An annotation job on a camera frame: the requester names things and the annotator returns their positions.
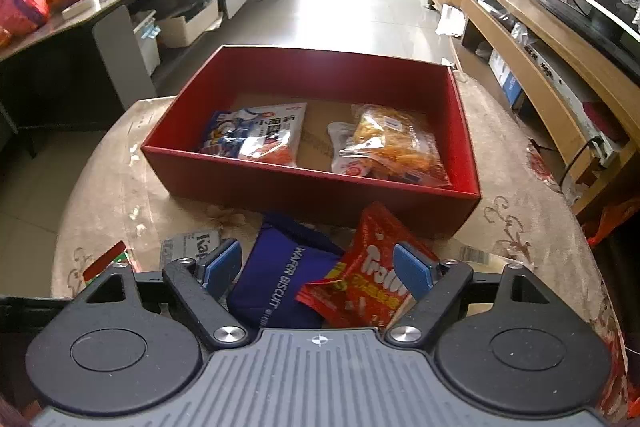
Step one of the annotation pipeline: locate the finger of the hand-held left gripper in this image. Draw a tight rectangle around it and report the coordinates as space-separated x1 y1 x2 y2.
0 296 76 343

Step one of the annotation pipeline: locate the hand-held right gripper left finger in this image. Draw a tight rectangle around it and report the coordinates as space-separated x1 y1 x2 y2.
60 238 249 350

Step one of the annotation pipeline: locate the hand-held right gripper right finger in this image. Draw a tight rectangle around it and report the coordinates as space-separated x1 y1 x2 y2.
384 243 576 348

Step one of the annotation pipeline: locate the white grey cracker packet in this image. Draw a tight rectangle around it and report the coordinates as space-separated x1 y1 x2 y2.
160 229 222 270

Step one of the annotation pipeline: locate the red gummy candy packet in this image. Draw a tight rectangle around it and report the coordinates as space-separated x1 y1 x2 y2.
295 202 441 330

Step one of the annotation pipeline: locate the navy wafer biscuit packet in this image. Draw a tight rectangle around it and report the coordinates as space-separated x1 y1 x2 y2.
227 214 347 333

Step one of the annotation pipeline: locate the red cardboard box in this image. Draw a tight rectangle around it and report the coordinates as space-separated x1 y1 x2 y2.
141 45 482 239

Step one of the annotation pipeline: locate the long red snack packet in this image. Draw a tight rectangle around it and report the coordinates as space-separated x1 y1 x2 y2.
82 241 137 283

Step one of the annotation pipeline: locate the yellow cracker clear pack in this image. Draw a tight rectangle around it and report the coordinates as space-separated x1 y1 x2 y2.
350 104 452 186

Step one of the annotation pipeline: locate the blue snack packet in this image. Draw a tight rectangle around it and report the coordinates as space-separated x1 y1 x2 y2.
199 109 251 155

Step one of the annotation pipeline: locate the clear silver snack packet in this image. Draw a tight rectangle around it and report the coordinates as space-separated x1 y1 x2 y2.
327 122 372 178

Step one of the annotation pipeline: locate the white spicy strip packet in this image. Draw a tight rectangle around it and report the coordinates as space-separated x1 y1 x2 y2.
237 103 307 166

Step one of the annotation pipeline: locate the beige patterned tablecloth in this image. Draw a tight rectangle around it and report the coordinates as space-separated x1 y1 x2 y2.
50 72 633 427

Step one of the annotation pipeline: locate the orange plastic bag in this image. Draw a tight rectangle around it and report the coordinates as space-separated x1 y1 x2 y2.
585 197 640 249

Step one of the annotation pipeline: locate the white blue box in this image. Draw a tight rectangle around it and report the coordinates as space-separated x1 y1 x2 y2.
487 49 524 108

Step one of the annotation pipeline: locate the long white appliance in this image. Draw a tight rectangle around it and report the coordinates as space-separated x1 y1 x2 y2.
525 42 621 168

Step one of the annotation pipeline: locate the white bin with blue latch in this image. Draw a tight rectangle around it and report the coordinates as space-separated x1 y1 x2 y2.
131 11 162 75

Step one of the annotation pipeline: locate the white storage box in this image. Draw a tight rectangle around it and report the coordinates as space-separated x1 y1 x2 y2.
157 0 223 48

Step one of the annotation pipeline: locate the silver white bag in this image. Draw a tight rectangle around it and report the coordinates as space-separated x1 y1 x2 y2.
436 4 468 38

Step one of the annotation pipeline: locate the dark long coffee table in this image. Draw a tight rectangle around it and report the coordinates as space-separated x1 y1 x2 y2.
0 0 266 158

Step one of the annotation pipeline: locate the flat white case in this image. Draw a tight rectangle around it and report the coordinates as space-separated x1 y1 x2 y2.
61 0 101 18

